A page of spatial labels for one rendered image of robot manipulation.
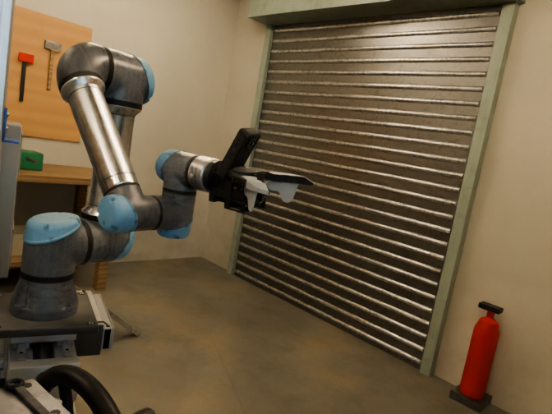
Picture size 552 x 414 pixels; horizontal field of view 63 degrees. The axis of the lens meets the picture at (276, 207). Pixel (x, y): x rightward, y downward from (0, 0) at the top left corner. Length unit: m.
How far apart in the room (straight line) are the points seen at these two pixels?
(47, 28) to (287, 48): 1.90
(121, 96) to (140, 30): 3.12
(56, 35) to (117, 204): 3.15
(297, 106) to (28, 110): 2.09
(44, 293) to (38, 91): 2.88
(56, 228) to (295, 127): 3.02
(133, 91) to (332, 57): 2.78
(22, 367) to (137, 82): 0.68
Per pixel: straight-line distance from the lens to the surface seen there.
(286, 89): 4.10
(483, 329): 2.96
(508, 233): 3.02
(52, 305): 1.19
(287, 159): 3.96
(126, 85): 1.19
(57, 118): 3.99
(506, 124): 3.08
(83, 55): 1.13
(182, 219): 1.02
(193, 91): 4.55
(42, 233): 1.15
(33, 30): 3.95
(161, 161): 1.04
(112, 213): 0.92
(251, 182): 0.82
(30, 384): 0.60
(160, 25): 4.40
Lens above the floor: 1.30
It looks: 8 degrees down
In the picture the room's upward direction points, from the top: 10 degrees clockwise
